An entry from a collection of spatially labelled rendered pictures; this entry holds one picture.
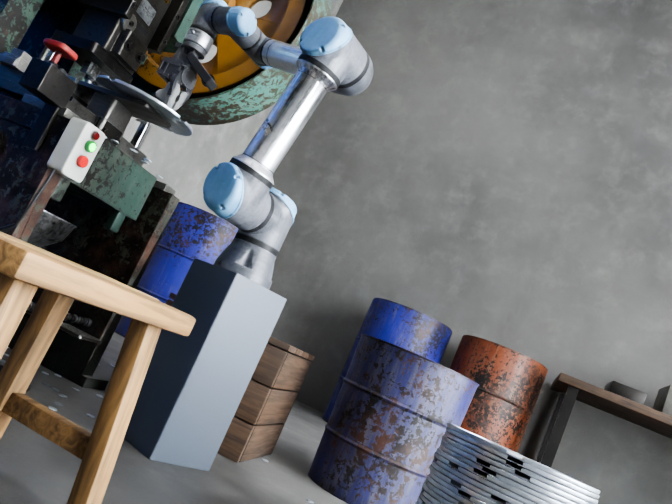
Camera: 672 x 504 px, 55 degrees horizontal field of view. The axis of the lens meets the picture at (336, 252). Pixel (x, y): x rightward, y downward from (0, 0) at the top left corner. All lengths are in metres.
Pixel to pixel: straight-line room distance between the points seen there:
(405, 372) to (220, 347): 0.67
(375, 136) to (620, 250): 2.07
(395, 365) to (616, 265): 3.17
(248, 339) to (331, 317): 3.42
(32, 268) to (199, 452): 1.00
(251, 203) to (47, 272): 0.86
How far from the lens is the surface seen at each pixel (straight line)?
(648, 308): 4.92
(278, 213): 1.57
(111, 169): 1.88
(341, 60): 1.55
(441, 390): 2.00
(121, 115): 1.94
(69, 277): 0.71
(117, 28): 2.01
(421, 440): 2.00
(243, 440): 1.85
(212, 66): 2.36
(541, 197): 5.06
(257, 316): 1.56
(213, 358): 1.52
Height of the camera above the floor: 0.35
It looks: 9 degrees up
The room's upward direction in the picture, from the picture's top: 24 degrees clockwise
